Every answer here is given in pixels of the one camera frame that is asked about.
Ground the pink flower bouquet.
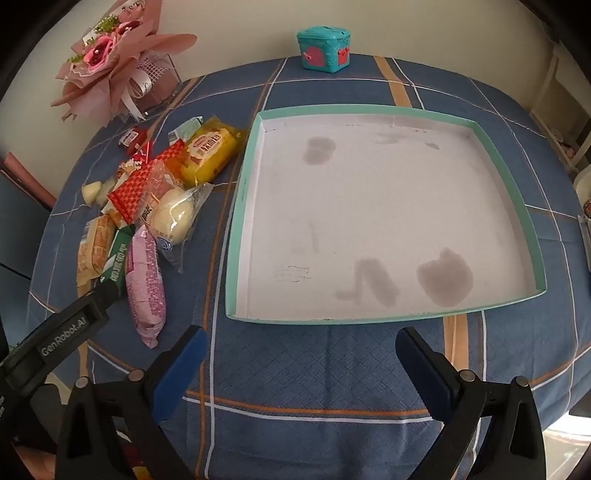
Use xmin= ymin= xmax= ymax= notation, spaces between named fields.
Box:
xmin=51 ymin=0 xmax=198 ymax=127

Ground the dark green biscuit packet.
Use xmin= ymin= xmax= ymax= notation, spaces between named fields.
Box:
xmin=90 ymin=226 xmax=137 ymax=296

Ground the clear glass vase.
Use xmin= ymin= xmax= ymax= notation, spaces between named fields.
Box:
xmin=134 ymin=54 xmax=182 ymax=116

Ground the yellow cake packet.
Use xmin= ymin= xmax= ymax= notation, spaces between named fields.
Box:
xmin=179 ymin=116 xmax=243 ymax=188

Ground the pink snack packet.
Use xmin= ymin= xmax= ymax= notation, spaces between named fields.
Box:
xmin=126 ymin=224 xmax=167 ymax=349

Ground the blue plaid tablecloth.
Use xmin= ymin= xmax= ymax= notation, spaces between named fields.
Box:
xmin=25 ymin=55 xmax=591 ymax=480

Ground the orange beige cracker packet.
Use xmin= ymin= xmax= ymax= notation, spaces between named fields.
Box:
xmin=76 ymin=215 xmax=116 ymax=296

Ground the cream wooden chair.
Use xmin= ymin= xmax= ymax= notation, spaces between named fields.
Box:
xmin=529 ymin=41 xmax=591 ymax=171

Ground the teal-rimmed shallow cardboard box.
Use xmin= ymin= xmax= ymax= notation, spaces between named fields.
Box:
xmin=225 ymin=104 xmax=548 ymax=326

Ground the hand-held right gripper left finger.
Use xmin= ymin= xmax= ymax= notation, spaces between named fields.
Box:
xmin=55 ymin=325 xmax=208 ymax=480

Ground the mint green wafer packet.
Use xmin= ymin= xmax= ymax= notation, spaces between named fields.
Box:
xmin=167 ymin=115 xmax=205 ymax=144

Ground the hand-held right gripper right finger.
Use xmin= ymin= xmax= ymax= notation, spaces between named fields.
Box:
xmin=396 ymin=327 xmax=555 ymax=480

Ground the teal toy chest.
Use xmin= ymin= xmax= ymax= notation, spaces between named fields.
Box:
xmin=296 ymin=26 xmax=352 ymax=73

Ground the clear round bun packet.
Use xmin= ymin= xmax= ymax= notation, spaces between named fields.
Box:
xmin=139 ymin=161 xmax=214 ymax=274

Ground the clear green-edged cookie packet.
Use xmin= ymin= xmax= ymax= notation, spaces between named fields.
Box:
xmin=99 ymin=175 xmax=125 ymax=213

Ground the pink flat board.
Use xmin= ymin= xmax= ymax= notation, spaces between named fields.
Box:
xmin=0 ymin=154 xmax=58 ymax=213

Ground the long red patterned packet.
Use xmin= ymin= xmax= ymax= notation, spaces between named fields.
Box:
xmin=107 ymin=141 xmax=185 ymax=222

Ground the black cable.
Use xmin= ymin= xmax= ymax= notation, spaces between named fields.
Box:
xmin=0 ymin=262 xmax=33 ymax=280

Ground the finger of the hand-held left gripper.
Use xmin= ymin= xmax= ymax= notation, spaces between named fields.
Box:
xmin=78 ymin=281 xmax=122 ymax=312

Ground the red and white biscuit packet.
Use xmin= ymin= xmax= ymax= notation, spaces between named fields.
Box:
xmin=117 ymin=127 xmax=153 ymax=155

